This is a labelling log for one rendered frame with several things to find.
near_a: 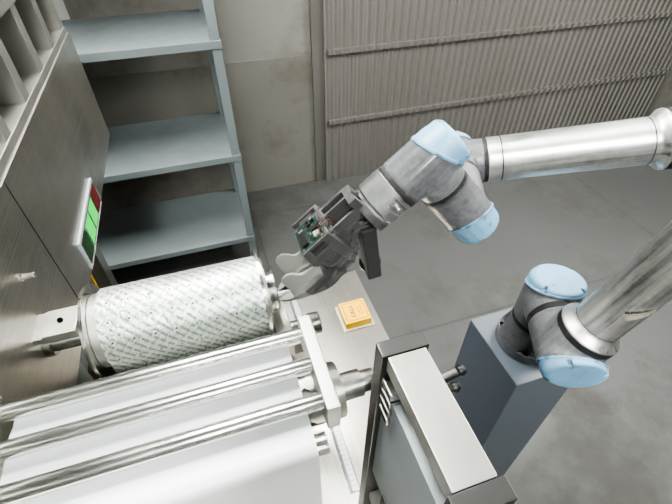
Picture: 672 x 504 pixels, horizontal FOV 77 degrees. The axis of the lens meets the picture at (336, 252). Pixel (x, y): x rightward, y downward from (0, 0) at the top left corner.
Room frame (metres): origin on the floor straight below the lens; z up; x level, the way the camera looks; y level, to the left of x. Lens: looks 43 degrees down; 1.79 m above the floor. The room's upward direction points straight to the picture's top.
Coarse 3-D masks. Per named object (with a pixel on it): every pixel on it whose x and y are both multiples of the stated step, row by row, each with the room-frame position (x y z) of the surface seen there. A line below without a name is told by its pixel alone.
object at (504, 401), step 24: (504, 312) 0.71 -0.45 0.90; (480, 336) 0.64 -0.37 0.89; (456, 360) 0.68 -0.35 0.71; (480, 360) 0.61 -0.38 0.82; (504, 360) 0.56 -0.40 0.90; (480, 384) 0.58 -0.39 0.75; (504, 384) 0.52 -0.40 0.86; (528, 384) 0.51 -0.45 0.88; (552, 384) 0.54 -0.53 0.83; (480, 408) 0.55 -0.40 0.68; (504, 408) 0.50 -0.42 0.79; (528, 408) 0.53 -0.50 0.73; (552, 408) 0.56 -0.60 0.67; (480, 432) 0.52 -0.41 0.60; (504, 432) 0.51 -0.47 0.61; (528, 432) 0.55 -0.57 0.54; (504, 456) 0.54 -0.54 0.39
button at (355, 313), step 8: (344, 304) 0.72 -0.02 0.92; (352, 304) 0.72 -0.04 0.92; (360, 304) 0.72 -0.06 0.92; (344, 312) 0.69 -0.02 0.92; (352, 312) 0.69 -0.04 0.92; (360, 312) 0.69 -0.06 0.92; (368, 312) 0.69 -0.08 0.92; (344, 320) 0.67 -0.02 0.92; (352, 320) 0.66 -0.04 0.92; (360, 320) 0.66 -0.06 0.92; (368, 320) 0.67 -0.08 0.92
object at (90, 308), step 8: (264, 280) 0.45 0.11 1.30; (88, 304) 0.40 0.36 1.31; (88, 312) 0.38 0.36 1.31; (272, 312) 0.42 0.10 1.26; (88, 320) 0.37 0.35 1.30; (272, 320) 0.42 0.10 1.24; (88, 328) 0.36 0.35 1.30; (96, 328) 0.36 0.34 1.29; (96, 336) 0.36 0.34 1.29; (96, 344) 0.35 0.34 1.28; (96, 352) 0.34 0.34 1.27; (104, 360) 0.34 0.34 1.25
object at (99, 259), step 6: (96, 246) 1.09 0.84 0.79; (96, 252) 1.07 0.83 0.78; (96, 258) 1.05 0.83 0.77; (102, 258) 1.09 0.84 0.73; (96, 264) 1.05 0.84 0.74; (102, 264) 1.06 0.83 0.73; (96, 270) 1.05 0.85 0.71; (102, 270) 1.05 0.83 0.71; (108, 270) 1.09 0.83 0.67; (96, 276) 1.04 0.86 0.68; (102, 276) 1.05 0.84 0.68; (108, 276) 1.06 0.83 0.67; (96, 282) 1.04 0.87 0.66; (102, 282) 1.05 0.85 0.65; (108, 282) 1.05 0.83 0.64; (114, 282) 1.08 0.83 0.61
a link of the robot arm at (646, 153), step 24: (624, 120) 0.63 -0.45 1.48; (648, 120) 0.61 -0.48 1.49; (480, 144) 0.64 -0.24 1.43; (504, 144) 0.63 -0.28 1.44; (528, 144) 0.62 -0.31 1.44; (552, 144) 0.61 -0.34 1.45; (576, 144) 0.60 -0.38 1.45; (600, 144) 0.59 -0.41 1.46; (624, 144) 0.59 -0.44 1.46; (648, 144) 0.58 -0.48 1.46; (480, 168) 0.61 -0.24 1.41; (504, 168) 0.60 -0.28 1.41; (528, 168) 0.60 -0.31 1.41; (552, 168) 0.59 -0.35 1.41; (576, 168) 0.59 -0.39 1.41; (600, 168) 0.59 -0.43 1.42
